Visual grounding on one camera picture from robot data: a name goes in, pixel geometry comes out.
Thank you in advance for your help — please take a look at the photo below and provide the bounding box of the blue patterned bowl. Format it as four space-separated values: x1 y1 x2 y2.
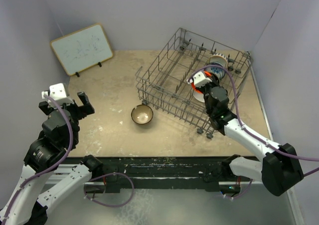
206 62 225 80

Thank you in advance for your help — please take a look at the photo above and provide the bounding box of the brown glazed bowl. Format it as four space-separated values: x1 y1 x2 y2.
131 104 154 125

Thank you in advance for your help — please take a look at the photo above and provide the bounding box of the white orange rimmed striped bowl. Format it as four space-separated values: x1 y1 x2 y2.
208 53 228 67

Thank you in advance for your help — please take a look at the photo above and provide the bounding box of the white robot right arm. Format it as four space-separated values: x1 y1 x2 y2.
191 71 304 196

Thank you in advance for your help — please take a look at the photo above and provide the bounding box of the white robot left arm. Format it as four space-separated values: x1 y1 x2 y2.
0 92 103 225

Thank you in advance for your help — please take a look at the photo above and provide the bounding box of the yellow framed whiteboard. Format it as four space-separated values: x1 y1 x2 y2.
50 23 113 76

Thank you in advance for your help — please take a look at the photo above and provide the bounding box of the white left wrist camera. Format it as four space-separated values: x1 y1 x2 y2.
41 83 74 106

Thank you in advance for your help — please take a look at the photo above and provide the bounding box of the grey wire dish rack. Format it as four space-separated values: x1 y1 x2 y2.
136 28 252 139

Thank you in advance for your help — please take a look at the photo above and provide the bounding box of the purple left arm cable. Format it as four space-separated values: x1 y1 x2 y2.
0 94 74 225

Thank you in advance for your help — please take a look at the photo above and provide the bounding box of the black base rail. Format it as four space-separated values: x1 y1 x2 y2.
53 155 252 193

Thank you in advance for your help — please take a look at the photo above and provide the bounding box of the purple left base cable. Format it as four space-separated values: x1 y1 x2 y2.
83 170 135 207

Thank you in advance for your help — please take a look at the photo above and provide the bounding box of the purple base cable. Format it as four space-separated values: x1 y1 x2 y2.
221 180 253 200
83 170 135 207

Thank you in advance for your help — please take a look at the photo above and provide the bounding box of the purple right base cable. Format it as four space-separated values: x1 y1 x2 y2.
221 180 253 200

